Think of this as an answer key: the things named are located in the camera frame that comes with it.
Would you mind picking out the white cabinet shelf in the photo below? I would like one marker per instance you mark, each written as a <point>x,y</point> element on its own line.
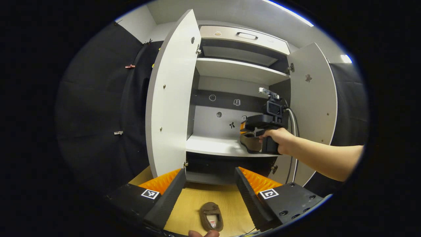
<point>210,144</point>
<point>236,70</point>

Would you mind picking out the metal door hinge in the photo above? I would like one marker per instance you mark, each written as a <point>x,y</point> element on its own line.
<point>290,67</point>
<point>198,50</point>

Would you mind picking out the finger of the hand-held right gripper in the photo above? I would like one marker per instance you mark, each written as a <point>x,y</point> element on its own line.
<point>242,126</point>

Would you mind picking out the silver cloth clip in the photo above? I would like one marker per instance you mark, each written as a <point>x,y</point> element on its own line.
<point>118,133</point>

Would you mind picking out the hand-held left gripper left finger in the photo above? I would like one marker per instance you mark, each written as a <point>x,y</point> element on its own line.
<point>167,200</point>

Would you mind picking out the red cloth clip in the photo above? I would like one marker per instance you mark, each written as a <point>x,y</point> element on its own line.
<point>130,66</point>

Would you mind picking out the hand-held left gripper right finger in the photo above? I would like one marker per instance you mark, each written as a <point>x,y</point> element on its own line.
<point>250,197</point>

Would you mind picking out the white grey shoe cabinet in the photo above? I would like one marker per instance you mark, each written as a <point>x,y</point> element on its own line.
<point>205,123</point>

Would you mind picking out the black cloth clip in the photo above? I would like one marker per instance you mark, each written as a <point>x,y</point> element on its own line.
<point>147,41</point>

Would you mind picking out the brown fuzzy slipper shoe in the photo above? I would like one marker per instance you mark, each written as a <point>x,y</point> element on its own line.
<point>250,144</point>
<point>210,208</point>

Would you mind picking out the black backdrop cloth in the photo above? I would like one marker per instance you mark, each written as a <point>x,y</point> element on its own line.
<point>352,98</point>
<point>92,105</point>
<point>138,108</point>

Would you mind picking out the white shoe cabinet door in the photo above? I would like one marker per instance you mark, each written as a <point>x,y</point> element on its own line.
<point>312,98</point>
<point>171,98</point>

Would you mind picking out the long ceiling light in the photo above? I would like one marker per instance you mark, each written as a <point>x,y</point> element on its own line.
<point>289,12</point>

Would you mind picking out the beige cabinet drawer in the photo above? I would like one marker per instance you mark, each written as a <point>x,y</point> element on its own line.
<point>273,44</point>

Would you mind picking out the small ceiling light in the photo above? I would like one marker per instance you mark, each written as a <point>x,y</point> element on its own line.
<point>346,58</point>

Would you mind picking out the black cloth hook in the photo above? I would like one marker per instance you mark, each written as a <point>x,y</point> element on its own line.
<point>117,23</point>

